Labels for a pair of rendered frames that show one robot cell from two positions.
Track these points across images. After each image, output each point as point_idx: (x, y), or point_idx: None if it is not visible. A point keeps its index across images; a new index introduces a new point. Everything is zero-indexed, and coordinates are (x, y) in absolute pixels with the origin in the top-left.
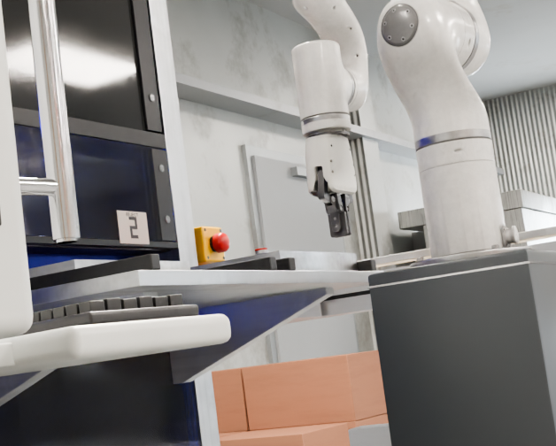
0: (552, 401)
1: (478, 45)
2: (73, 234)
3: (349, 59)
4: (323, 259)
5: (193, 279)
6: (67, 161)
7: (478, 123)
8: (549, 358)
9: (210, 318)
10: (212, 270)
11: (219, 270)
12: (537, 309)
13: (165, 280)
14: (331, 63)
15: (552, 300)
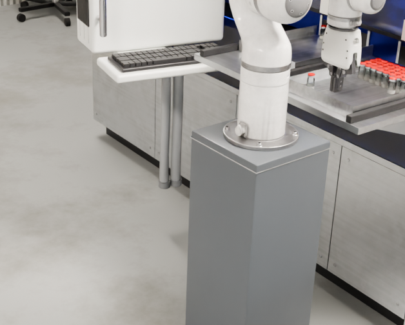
0: (189, 205)
1: (258, 7)
2: (99, 35)
3: None
4: (319, 97)
5: (216, 67)
6: (99, 15)
7: (242, 57)
8: (194, 188)
9: (114, 74)
10: (226, 68)
11: (229, 69)
12: (191, 161)
13: (204, 62)
14: None
15: (212, 169)
